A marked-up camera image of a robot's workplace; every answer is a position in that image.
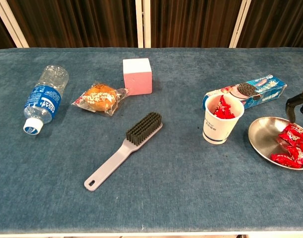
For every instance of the red candy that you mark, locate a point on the red candy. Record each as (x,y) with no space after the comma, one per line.
(298,153)
(224,104)
(285,160)
(223,114)
(293,132)

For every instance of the white paper cup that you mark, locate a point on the white paper cup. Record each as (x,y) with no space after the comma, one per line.
(218,129)

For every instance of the round metal plate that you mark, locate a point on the round metal plate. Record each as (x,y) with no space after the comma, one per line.
(262,134)

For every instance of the blue cookie box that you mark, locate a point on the blue cookie box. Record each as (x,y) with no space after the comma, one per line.
(243,90)

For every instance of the blue table cloth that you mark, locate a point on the blue table cloth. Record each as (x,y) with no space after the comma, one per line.
(166,173)

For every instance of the grey brush black bristles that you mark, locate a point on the grey brush black bristles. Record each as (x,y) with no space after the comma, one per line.
(143,127)

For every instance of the pink foam cube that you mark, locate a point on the pink foam cube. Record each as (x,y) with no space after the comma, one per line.
(139,81)

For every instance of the packaged bread bun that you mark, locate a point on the packaged bread bun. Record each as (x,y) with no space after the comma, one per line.
(100,99)

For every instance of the clear plastic water bottle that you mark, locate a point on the clear plastic water bottle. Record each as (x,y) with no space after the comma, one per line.
(43,99)

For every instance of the white partition frame post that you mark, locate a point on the white partition frame post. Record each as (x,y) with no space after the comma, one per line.
(13,29)
(147,24)
(139,24)
(240,24)

